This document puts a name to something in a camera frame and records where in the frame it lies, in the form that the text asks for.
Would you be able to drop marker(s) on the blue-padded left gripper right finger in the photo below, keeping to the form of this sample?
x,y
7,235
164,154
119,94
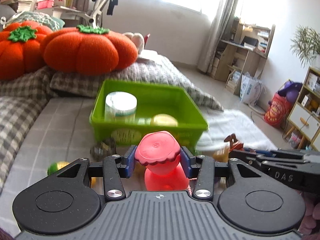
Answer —
x,y
205,170

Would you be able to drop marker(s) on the green potted plant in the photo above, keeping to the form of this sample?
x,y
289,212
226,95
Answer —
x,y
305,44

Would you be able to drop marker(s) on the pink toy pig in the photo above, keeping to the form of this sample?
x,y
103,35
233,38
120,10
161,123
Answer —
x,y
159,152

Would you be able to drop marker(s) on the yellow toy lemon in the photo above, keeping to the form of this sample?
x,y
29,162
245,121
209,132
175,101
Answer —
x,y
163,120

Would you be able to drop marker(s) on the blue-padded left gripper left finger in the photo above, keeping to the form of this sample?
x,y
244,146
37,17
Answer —
x,y
112,168

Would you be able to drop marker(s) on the white wooden cabinet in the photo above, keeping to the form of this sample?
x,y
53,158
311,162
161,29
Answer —
x,y
304,116

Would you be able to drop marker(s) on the wooden desk shelf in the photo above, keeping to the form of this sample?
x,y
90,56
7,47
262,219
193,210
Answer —
x,y
243,51

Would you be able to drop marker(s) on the red object on bed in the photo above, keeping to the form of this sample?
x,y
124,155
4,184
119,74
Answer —
x,y
146,37

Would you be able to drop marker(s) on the white plush toy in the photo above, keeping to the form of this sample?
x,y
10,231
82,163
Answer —
x,y
137,39

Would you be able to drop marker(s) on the grey window curtain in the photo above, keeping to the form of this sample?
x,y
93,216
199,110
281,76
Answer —
x,y
222,13

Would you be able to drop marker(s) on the person's right hand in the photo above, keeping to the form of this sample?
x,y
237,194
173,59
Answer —
x,y
309,226

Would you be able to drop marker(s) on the white paper bag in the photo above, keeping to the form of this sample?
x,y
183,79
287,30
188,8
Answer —
x,y
250,89

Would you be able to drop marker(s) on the orange toy pumpkin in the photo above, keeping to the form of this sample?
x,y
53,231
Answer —
x,y
222,155

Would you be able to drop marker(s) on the green plastic bin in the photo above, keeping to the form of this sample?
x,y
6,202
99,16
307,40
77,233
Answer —
x,y
152,99

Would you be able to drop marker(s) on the dark hair claw clip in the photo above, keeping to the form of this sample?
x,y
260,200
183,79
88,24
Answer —
x,y
103,149

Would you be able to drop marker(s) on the right amber octopus toy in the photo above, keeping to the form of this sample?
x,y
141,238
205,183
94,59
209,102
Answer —
x,y
234,143

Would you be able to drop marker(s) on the clear cotton swab jar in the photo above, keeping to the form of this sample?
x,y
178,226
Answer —
x,y
120,106

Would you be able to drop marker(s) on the red printed bag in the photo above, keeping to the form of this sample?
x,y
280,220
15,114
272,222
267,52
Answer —
x,y
277,111

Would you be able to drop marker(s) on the right orange pumpkin cushion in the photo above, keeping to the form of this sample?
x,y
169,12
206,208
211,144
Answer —
x,y
87,51

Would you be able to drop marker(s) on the left orange pumpkin cushion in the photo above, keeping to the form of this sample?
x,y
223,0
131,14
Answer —
x,y
20,49

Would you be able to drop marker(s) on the toy corn cob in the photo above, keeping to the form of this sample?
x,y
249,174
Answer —
x,y
54,167

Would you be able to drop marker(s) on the orange pumpkin cushion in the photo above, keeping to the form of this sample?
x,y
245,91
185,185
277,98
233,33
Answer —
x,y
20,49
87,51

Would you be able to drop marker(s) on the grey checked quilt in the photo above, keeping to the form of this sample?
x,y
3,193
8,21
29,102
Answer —
x,y
23,99

